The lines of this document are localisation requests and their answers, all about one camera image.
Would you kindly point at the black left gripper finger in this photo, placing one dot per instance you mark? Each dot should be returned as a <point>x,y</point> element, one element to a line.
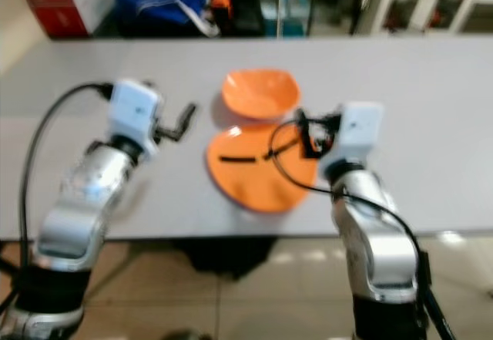
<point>189,113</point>
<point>176,135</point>

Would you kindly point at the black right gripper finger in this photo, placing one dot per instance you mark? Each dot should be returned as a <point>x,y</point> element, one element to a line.
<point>308,147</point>
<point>303,122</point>

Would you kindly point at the black chopstick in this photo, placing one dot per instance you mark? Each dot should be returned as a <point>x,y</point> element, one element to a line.
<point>237,159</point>
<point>281,151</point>

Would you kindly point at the orange plastic bowl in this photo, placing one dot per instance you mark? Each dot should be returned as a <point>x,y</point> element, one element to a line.
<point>260,93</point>

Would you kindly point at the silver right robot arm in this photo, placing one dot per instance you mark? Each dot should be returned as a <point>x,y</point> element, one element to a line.
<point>377,240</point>

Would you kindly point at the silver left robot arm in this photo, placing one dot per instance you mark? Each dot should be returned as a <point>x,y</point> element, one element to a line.
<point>81,209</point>

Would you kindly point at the orange plastic plate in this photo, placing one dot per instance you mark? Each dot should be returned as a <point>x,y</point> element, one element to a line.
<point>258,186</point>

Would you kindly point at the blue fabric bag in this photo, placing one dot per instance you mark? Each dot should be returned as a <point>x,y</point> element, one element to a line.
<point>158,1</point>

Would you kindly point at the thin metal pole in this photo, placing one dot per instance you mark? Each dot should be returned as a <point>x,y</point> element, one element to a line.
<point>281,1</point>

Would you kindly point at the dark object under table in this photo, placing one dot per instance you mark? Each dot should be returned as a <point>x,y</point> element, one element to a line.
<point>227,257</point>

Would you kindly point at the red and white box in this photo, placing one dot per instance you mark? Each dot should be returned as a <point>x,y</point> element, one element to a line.
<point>62,1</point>

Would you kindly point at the white framed glass cabinet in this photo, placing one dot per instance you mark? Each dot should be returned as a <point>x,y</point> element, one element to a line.
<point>424,1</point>

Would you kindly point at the dark metal table leg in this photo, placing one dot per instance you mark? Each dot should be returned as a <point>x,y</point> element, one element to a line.
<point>6,267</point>

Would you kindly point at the grey robot left foot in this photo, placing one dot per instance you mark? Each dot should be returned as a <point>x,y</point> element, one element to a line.
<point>189,334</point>

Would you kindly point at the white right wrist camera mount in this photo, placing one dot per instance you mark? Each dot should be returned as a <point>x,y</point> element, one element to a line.
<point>358,128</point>

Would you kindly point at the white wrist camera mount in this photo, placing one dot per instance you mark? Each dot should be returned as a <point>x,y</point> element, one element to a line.
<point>132,112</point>
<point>358,128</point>

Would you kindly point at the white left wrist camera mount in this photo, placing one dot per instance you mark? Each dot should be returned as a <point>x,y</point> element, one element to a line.
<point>132,112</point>

